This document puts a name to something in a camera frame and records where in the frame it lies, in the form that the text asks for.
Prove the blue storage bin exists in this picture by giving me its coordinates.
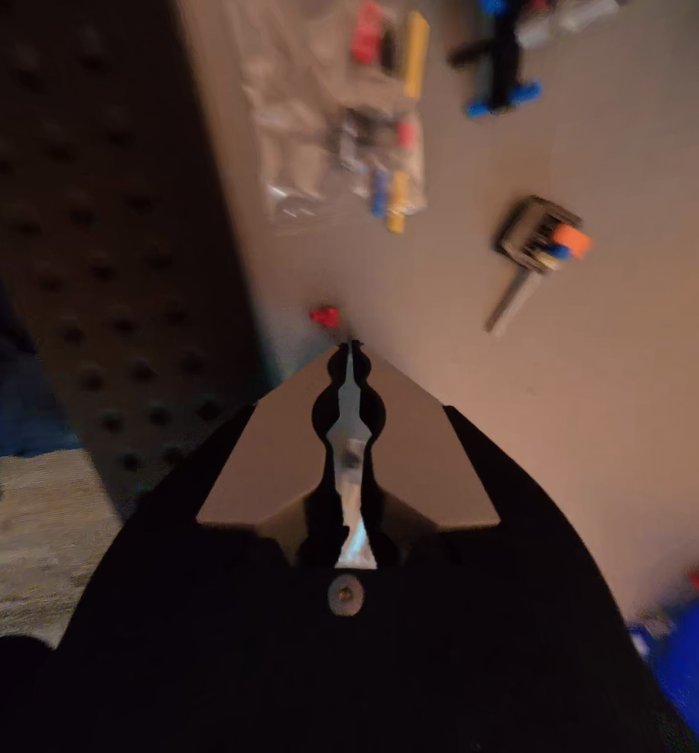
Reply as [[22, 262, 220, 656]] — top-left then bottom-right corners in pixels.
[[640, 600, 699, 753]]

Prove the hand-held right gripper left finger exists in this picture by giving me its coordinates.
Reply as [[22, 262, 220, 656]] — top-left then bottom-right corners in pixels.
[[196, 343, 350, 568]]

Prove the person's leg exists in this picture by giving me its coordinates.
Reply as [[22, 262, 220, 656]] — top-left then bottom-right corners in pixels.
[[0, 224, 80, 466]]

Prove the small bag of lego parts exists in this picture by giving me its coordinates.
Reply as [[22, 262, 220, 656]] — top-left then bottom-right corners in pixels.
[[238, 0, 431, 235]]

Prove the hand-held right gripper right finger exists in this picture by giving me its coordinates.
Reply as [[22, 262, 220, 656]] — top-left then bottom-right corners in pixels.
[[350, 340, 500, 567]]

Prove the crumpled clear wrapper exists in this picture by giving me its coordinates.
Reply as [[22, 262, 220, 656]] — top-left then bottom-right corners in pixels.
[[326, 432, 379, 568]]

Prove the partly built black lego assembly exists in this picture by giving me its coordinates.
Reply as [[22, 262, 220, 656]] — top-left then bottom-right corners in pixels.
[[449, 0, 621, 118]]

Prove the black perforated board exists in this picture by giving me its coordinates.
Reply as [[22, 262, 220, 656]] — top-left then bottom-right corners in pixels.
[[0, 0, 262, 518]]

